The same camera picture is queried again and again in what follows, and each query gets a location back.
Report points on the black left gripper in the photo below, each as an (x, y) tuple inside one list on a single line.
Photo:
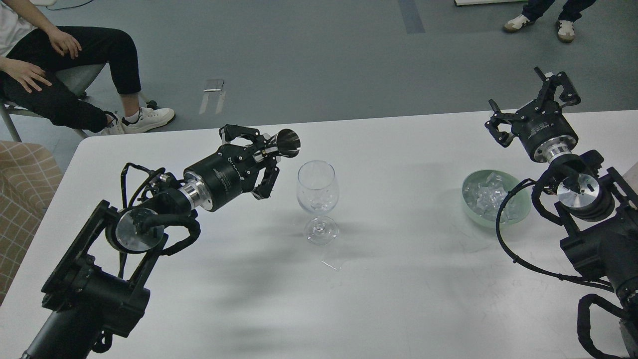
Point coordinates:
[(219, 178)]

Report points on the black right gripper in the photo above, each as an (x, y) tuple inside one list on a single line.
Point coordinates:
[(548, 132)]

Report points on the steel double jigger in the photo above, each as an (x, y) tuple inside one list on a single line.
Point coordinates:
[(285, 143)]

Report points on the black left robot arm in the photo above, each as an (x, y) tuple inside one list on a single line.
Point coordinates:
[(98, 288)]

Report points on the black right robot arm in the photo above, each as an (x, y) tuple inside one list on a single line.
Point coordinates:
[(598, 212)]

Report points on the clear wine glass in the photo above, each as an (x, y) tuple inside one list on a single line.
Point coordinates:
[(318, 193)]

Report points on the ice cubes pile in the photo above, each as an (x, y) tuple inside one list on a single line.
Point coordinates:
[(483, 192)]

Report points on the green bowl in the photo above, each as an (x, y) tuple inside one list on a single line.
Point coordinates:
[(515, 211)]

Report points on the checked beige cushion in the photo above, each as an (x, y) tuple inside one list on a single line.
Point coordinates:
[(29, 178)]

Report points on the seated person in black trousers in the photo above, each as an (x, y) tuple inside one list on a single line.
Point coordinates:
[(45, 68)]

